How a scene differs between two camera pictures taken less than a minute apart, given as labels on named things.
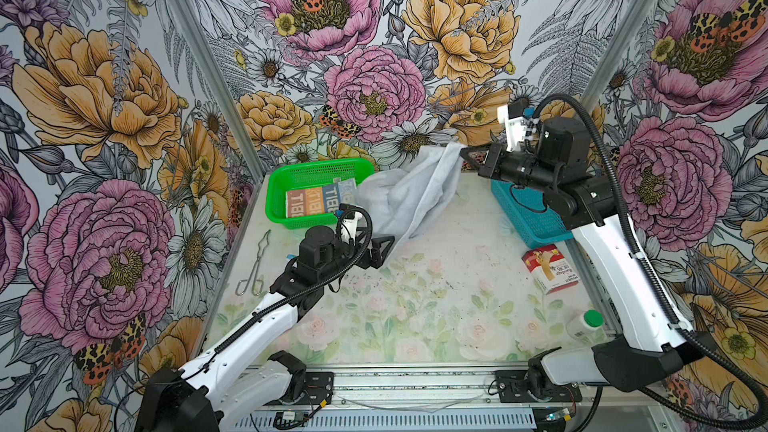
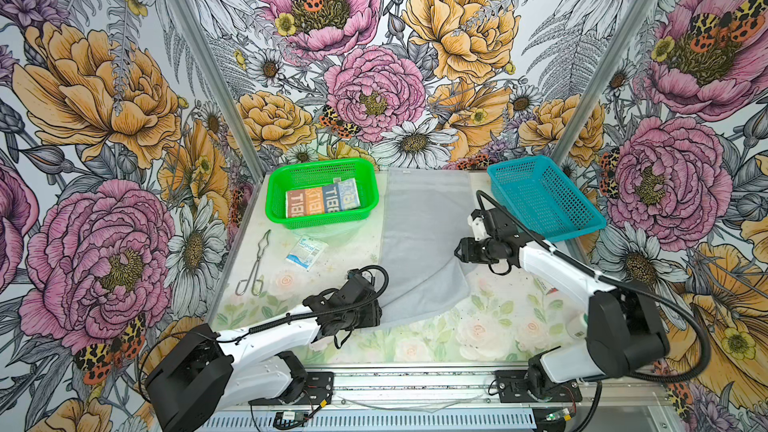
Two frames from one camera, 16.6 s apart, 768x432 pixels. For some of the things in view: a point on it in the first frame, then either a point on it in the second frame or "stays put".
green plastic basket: x=300 y=175 stays put
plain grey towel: x=408 y=201 to x=427 y=212
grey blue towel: x=320 y=200 stays put
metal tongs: x=257 y=284 stays put
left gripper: x=365 y=261 to x=371 y=315
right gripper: x=493 y=160 to x=467 y=246
